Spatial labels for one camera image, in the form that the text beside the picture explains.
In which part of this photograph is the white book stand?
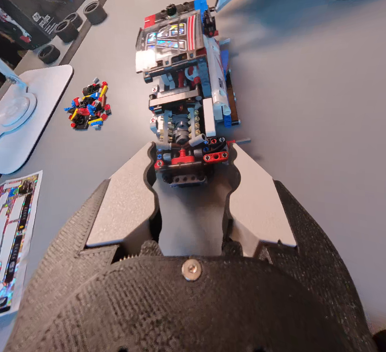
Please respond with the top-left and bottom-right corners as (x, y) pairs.
(0, 59), (74, 175)

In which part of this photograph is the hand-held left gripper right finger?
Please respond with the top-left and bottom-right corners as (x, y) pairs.
(223, 143), (297, 258)

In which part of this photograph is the black lego box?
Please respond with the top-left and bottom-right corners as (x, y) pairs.
(0, 0), (76, 51)

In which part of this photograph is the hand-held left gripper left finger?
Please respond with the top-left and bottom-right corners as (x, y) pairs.
(85, 141), (160, 257)

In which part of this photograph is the lego race car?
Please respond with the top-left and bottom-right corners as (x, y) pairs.
(135, 0), (251, 188)

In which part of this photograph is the pile of mixed lego pieces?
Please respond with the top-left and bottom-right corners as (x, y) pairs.
(64, 77), (112, 130)

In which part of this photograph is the holographic sticker sheet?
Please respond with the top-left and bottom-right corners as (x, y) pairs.
(0, 170), (43, 316)

